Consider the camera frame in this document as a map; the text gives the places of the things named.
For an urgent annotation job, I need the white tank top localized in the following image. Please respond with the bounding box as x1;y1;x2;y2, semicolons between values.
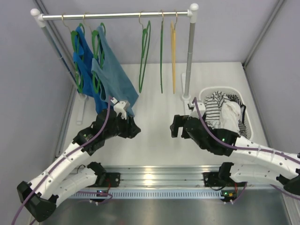
219;101;241;133

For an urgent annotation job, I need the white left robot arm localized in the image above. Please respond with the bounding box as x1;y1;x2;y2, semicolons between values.
17;109;141;222

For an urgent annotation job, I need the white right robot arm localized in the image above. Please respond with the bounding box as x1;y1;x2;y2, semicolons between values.
170;115;300;195

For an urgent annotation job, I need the black white striped top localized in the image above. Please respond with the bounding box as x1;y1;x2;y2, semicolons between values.
204;91;229;128

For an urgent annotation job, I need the teal tank top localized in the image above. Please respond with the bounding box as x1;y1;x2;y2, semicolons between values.
91;25;139;116

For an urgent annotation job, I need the royal blue tank top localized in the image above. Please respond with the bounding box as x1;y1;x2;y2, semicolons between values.
75;23;107;113

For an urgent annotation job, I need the green hanger with teal top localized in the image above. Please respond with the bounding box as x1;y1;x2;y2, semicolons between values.
89;27;105;94

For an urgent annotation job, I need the yellow hanger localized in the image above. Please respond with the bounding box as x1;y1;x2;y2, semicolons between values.
170;21;176;94

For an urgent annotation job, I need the green hanger with blue top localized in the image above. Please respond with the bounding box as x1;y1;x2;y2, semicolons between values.
61;14;83;94

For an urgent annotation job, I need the white laundry basket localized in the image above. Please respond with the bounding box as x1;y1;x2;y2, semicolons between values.
199;86;253;140

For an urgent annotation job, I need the black trimmed striped garment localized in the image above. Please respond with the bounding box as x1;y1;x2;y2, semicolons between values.
227;94;248;138

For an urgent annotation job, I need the silver white clothes rack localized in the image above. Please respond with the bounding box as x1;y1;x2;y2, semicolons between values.
30;3;199;115

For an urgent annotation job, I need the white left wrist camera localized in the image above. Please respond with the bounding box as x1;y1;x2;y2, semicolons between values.
111;97;130;120

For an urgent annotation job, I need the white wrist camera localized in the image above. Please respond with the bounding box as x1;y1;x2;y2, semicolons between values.
111;97;130;120
188;100;206;118

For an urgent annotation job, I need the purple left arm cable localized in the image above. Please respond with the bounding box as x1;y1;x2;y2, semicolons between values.
11;96;113;225

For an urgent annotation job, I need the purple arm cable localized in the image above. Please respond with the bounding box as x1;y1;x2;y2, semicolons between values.
11;96;113;225
192;97;300;200

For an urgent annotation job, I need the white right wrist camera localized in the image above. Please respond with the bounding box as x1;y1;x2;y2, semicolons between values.
188;100;206;118

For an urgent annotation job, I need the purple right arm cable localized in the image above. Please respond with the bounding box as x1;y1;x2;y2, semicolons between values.
192;97;300;200

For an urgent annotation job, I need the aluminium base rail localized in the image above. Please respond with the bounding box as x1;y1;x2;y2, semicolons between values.
53;164;256;189

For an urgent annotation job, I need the white slotted cable duct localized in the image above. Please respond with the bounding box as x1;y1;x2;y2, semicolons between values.
67;189;237;200

